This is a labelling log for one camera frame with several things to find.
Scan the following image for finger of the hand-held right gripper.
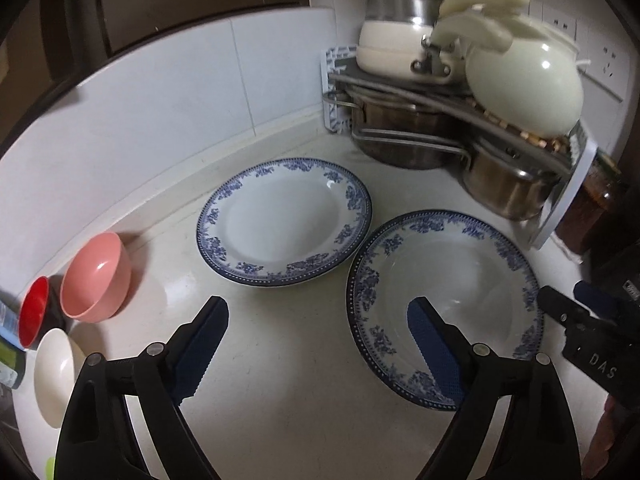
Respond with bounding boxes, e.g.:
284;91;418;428
537;285;593;333
573;280;626;318

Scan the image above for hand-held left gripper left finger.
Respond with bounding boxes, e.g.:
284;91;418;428
54;296;230;480

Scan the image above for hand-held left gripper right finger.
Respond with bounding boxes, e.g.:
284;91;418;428
407;296;584;480

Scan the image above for blue floral white plate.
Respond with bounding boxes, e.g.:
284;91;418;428
346;211;546;412
196;158;374;290

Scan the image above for pink bowl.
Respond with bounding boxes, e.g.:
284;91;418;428
60;232;133;323

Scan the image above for red bowl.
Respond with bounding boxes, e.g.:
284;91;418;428
19;276;67;351

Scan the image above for person's right hand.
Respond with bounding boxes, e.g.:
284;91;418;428
596;394;625;467

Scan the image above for brown sauce jar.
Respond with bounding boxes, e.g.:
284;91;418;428
554;152;624;257

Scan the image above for small steel saucepan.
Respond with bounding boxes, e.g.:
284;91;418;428
459;144;564;222

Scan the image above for white bowl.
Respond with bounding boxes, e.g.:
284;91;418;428
34;329;89;429

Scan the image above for wooden bead trivet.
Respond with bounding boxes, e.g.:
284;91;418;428
477;102;568;157

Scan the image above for green label dark bottle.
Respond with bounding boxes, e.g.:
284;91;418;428
0;340;27;391

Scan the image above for blue label plastic bottle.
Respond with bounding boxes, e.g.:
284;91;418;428
0;290;22;349

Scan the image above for large steel pot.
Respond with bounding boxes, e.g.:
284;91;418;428
344;87;469;171

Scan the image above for white round kettle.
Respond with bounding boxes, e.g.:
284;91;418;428
465;20;586;139

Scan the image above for grey corner shelf rack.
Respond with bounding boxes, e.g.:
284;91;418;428
320;45;599;252

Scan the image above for white enamel pot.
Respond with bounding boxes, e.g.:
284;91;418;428
356;20;467;84

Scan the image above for white wall socket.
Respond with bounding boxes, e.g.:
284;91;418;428
584;26;632;102
541;4;579;44

